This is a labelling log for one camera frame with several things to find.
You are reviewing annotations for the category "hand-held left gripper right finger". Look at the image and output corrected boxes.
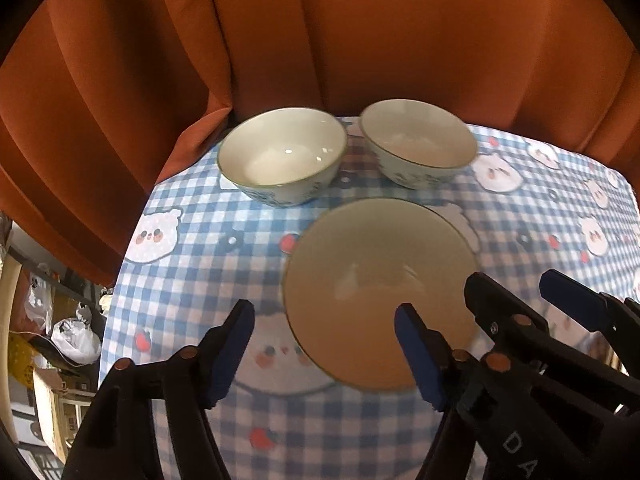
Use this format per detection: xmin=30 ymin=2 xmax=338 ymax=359
xmin=394 ymin=302 xmax=482 ymax=480

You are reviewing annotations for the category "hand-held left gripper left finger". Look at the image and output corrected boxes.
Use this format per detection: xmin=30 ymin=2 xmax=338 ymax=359
xmin=62 ymin=300 xmax=256 ymax=480

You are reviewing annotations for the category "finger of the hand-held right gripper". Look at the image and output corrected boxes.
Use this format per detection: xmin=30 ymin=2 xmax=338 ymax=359
xmin=539 ymin=269 xmax=640 ymax=356
xmin=464 ymin=271 xmax=551 ymax=356

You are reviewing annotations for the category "blue checked bear tablecloth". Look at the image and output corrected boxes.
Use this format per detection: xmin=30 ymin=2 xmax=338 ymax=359
xmin=97 ymin=115 xmax=640 ymax=480

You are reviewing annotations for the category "white plastic bag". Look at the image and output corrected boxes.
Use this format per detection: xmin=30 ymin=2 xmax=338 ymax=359
xmin=25 ymin=275 xmax=53 ymax=331
xmin=50 ymin=317 xmax=103 ymax=366

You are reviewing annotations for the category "wooden shelf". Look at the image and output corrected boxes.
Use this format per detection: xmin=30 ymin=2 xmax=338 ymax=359
xmin=5 ymin=245 xmax=103 ymax=311

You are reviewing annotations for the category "yellow packet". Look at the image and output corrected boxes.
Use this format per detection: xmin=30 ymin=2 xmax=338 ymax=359
xmin=7 ymin=332 xmax=33 ymax=386

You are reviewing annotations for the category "orange curtain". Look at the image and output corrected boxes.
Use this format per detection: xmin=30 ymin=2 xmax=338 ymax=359
xmin=0 ymin=0 xmax=640 ymax=286

